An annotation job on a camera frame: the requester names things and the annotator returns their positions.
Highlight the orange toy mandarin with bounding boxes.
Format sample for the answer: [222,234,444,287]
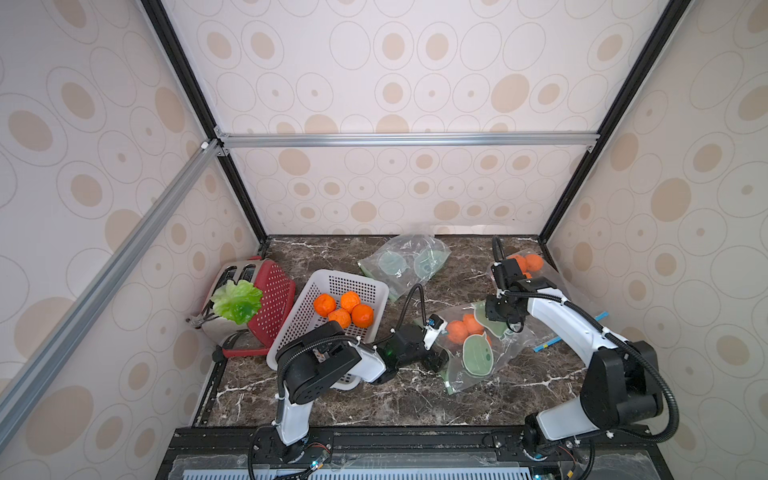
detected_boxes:
[351,304,375,329]
[313,294,337,317]
[340,291,361,314]

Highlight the green-seal clear zip-top bag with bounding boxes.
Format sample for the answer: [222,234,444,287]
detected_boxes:
[433,301,534,395]

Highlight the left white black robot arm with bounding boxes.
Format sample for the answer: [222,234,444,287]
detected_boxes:
[271,283,447,449]

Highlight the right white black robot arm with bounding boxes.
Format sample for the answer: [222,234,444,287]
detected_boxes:
[485,237,681,478]

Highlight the blue-seal clear zip-top bag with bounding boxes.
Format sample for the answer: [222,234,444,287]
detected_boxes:
[505,249,609,352]

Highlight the white perforated plastic basket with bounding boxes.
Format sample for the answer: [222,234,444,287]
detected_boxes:
[267,269,389,371]

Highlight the green toy lettuce leaf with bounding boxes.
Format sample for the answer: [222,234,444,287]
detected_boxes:
[211,280,263,325]

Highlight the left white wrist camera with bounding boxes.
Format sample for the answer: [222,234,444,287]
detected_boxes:
[423,314,447,350]

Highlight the silver aluminium back rail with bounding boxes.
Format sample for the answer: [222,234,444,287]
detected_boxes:
[219,131,600,150]

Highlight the silver aluminium rail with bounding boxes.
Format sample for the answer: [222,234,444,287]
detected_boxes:
[219,131,600,150]
[1,139,221,449]

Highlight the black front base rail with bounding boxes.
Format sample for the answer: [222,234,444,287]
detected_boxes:
[155,424,601,480]

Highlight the black right corner post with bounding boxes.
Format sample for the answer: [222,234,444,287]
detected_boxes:
[538,0,692,248]

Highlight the black corner post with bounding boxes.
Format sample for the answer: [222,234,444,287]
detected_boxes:
[140,0,271,248]
[538,0,692,248]

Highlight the silver aluminium left rail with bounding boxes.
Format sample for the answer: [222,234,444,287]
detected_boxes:
[1,139,221,449]

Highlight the black left corner post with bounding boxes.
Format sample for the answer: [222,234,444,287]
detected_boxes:
[140,0,271,248]

